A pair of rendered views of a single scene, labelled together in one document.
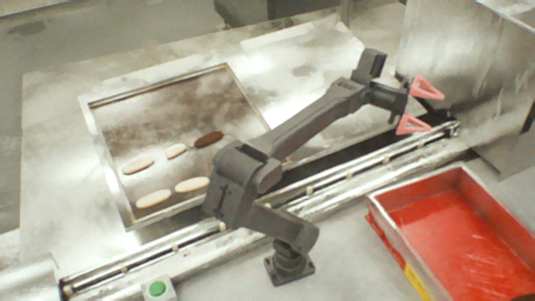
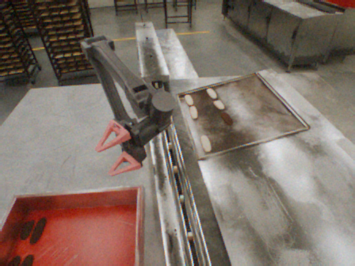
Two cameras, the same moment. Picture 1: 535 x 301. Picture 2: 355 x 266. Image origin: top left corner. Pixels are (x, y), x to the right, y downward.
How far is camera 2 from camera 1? 1.33 m
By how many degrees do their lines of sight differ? 73
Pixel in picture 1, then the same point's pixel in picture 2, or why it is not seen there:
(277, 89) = (282, 160)
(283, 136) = (101, 51)
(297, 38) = not seen: outside the picture
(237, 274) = not seen: hidden behind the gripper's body
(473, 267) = (67, 252)
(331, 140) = (216, 191)
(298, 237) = not seen: hidden behind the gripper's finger
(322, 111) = (116, 69)
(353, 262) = (116, 180)
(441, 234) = (103, 246)
